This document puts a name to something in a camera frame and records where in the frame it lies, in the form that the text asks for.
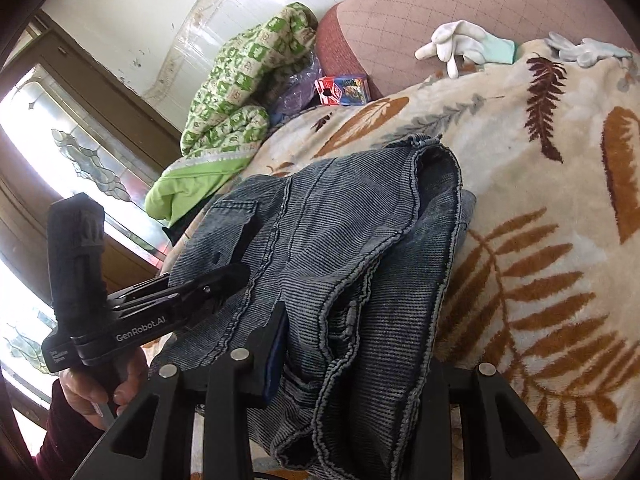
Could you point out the blue denim pants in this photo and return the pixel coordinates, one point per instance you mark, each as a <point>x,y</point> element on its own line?
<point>350,240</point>

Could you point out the person's left hand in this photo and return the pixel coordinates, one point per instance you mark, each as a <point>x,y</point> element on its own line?
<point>132,375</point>

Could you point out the purple plastic bag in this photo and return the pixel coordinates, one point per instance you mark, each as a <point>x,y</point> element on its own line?
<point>295,90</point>

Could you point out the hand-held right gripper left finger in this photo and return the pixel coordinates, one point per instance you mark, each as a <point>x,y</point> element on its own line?
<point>277,350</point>

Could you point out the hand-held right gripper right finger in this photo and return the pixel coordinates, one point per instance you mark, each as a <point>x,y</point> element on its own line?
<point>492,400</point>

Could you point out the grey white glove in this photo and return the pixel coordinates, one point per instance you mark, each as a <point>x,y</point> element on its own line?
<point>585,50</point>

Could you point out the red and blue small box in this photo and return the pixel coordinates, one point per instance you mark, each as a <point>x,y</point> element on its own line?
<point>345,90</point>

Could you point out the person's left forearm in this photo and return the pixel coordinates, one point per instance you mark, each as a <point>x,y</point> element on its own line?
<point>60,440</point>

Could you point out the leaf print blanket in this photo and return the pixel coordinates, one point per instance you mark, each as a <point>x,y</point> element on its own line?
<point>550,200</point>

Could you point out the white glove with teal cuff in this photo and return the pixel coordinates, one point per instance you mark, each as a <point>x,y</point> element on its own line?
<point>470,42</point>

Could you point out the dark cloth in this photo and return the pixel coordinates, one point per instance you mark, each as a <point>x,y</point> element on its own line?
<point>175,234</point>

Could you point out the wooden glazed door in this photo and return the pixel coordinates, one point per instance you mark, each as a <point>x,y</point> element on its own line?
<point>45,170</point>

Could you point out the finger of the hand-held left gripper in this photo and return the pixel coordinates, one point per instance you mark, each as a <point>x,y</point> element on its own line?
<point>220,277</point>
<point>190,305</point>

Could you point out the green patterned quilt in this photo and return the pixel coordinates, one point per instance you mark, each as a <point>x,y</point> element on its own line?
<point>225,90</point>

